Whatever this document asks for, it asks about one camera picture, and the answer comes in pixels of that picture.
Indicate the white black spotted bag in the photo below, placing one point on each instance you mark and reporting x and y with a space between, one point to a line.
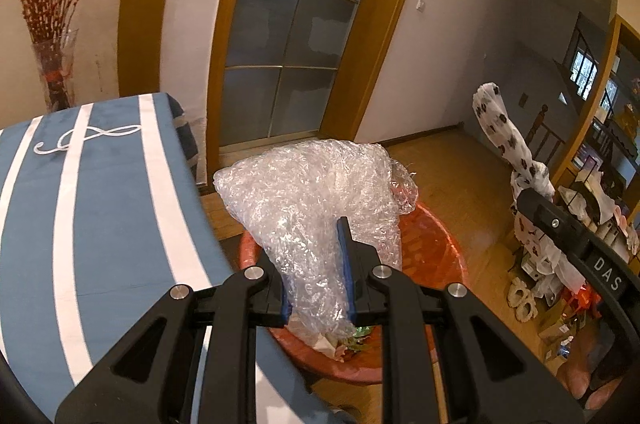
526 173

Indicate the glass floor vase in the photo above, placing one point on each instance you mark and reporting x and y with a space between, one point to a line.
55 64

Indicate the person right hand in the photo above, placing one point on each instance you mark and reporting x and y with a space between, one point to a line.
578 374

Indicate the wooden chair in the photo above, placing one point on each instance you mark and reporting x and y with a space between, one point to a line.
542 140

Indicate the wooden framed glass door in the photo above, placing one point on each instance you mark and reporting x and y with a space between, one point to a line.
286 69

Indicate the orange plastic trash basket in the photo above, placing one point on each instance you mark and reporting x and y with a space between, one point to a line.
430 256

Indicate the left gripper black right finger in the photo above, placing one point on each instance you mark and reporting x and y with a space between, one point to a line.
446 337

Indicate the dark green plastic bag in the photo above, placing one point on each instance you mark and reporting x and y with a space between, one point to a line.
359 340

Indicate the clear bubble wrap bundle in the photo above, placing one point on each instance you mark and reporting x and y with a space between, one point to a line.
290 199

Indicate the blue white striped tablecloth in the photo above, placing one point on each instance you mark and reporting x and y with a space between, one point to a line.
100 216

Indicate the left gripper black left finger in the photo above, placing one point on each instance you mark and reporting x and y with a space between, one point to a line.
192 355

